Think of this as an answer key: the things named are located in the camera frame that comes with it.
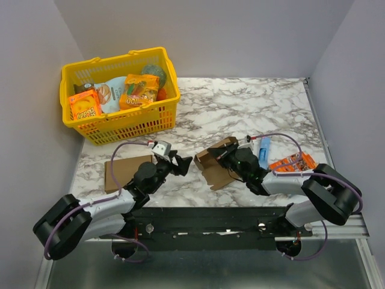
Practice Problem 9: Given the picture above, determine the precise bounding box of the orange small box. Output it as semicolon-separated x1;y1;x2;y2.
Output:
269;152;318;173

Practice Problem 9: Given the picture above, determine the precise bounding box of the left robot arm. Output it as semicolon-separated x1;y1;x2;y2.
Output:
32;151;193;260

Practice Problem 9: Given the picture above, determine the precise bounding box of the folded brown cardboard box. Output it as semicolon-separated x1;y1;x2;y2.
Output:
104;155;152;194

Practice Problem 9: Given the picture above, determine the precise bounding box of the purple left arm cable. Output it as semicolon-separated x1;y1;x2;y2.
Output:
43;140;157;263

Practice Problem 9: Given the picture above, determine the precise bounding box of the blue small box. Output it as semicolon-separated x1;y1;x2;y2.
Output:
258;137;271;169

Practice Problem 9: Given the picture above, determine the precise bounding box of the yellow plastic shopping basket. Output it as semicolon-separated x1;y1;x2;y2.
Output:
60;46;180;146

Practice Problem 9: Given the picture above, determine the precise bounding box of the yellow mango gummy bag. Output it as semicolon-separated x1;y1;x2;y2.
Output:
119;74;159;111

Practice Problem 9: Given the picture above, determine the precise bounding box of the brown cardboard box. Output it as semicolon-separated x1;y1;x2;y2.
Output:
104;155;152;194
194;148;239;191

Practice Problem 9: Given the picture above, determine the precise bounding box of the grey green round sponge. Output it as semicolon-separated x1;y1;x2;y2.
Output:
141;64;167;88

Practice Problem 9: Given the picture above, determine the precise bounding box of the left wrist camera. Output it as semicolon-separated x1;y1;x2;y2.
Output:
151;141;171;159

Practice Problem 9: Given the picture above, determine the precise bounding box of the light blue cassava chips bag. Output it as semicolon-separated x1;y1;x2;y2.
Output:
93;76;126;114

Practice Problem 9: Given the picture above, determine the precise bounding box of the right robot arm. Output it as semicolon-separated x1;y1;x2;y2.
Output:
208;143;363;236

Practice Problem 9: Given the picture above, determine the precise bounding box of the black mounting base plate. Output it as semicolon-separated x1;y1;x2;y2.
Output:
118;207;312;251

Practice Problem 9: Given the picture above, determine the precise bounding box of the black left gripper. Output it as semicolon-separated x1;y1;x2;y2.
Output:
147;151;193;194

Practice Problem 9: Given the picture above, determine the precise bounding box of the orange snack box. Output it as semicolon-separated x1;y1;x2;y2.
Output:
69;89;102;120

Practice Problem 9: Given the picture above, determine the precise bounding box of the dark brown snack packet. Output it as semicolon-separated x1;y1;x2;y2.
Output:
73;83;94;95

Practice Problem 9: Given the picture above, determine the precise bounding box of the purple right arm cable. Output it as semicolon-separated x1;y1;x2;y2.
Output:
249;132;363;261

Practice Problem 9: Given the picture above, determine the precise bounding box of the orange round fruit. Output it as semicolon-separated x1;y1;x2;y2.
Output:
157;88;167;101

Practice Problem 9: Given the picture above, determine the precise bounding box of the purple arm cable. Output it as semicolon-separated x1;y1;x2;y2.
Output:
249;132;363;261
43;140;157;263

